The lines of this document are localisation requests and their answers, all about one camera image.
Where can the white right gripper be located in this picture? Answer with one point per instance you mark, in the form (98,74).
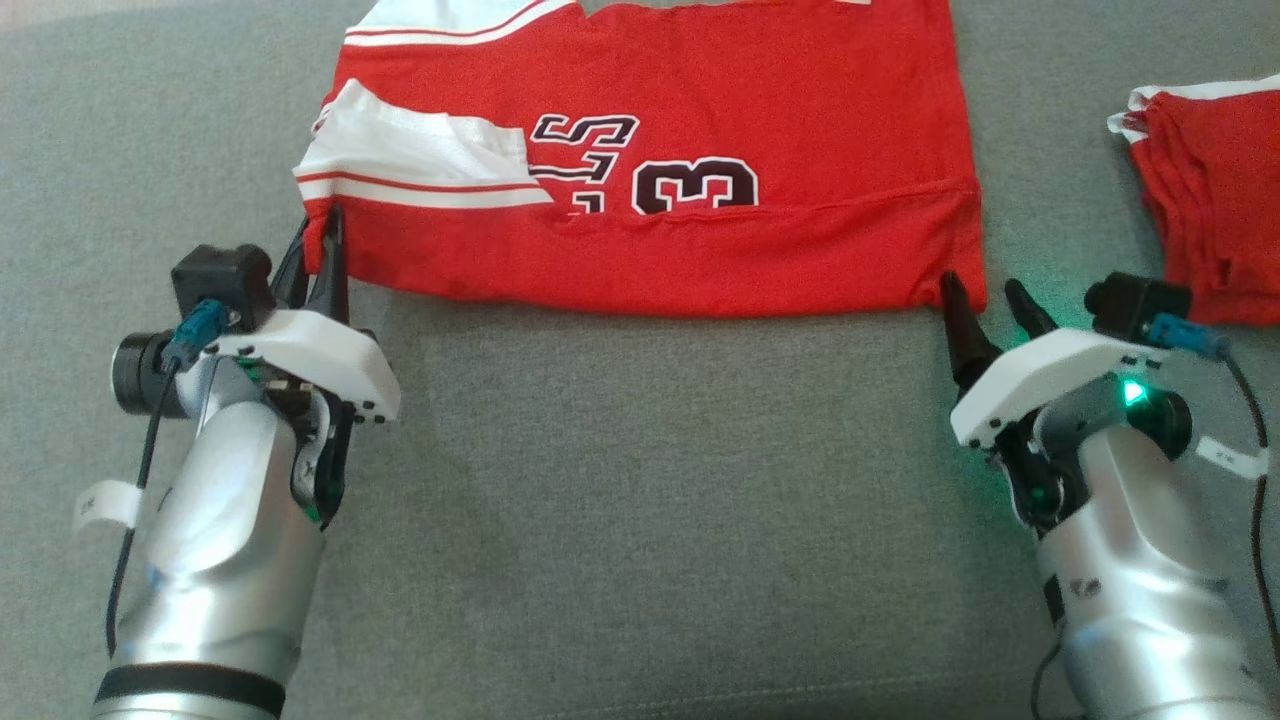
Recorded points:
(1040,375)

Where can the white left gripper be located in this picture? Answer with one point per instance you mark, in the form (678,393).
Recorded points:
(320,355)

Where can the red garment with white trim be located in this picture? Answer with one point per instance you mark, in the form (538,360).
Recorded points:
(1220,200)

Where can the red jersey with number print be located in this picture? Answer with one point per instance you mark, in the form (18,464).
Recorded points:
(700,260)

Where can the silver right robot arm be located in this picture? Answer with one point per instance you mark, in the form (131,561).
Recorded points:
(1130,600)

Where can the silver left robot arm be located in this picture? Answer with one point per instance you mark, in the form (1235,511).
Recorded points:
(220,560)

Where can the grey fabric sofa chaise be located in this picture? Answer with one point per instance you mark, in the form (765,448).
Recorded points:
(650,500)

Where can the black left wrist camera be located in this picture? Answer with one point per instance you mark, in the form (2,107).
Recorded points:
(220,275)

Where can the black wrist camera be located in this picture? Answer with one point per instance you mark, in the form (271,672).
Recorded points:
(1140,300)
(220,275)

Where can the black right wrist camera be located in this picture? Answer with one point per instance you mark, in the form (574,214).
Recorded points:
(1140,300)

